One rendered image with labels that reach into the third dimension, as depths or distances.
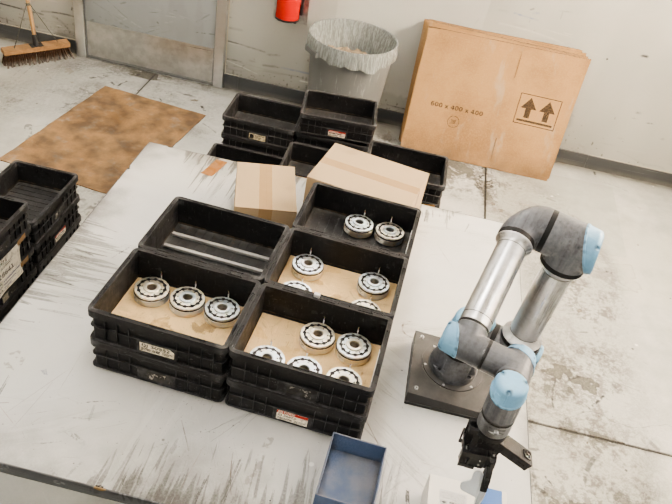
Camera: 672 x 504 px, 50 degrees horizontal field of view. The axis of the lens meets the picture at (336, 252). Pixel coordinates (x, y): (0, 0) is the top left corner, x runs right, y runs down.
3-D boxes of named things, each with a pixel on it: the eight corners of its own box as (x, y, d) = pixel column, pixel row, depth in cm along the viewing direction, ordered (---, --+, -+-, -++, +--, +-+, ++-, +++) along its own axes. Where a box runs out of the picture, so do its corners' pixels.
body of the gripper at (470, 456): (457, 441, 171) (470, 409, 163) (492, 450, 170) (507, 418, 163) (456, 468, 165) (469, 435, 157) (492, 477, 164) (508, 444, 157)
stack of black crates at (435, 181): (428, 228, 384) (449, 156, 356) (423, 262, 360) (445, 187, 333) (355, 211, 386) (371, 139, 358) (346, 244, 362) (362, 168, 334)
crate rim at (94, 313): (261, 287, 211) (262, 281, 210) (226, 356, 188) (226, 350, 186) (135, 252, 215) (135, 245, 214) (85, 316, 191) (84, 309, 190)
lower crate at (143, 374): (255, 336, 224) (259, 308, 217) (221, 407, 200) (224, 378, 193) (136, 302, 228) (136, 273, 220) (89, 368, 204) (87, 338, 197)
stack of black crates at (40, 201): (23, 220, 337) (14, 159, 316) (84, 235, 336) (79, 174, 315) (-26, 272, 305) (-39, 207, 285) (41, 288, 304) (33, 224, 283)
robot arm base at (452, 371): (475, 355, 226) (486, 334, 220) (475, 391, 214) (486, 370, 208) (429, 343, 226) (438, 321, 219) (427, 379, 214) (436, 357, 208)
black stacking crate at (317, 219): (414, 236, 261) (421, 210, 254) (401, 285, 237) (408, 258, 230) (310, 208, 264) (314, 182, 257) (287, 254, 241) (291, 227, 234)
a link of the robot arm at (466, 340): (518, 182, 181) (439, 337, 159) (559, 200, 179) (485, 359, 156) (507, 208, 191) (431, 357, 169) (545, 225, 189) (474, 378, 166)
